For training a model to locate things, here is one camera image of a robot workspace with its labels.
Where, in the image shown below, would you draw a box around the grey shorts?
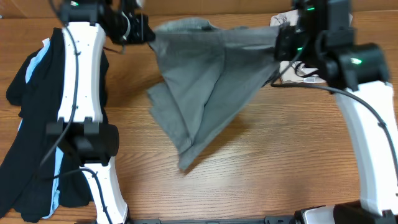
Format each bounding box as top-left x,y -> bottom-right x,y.
147,17 -> 279,170

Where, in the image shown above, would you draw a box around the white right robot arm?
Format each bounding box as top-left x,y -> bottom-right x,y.
274,0 -> 397,223

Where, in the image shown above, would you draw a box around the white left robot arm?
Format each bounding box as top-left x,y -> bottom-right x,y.
42,0 -> 155,223

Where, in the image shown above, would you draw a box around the beige folded shorts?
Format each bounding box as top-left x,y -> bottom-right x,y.
271,2 -> 354,84

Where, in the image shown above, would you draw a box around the black garment with blue stripes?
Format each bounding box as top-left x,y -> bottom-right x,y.
1,28 -> 93,223

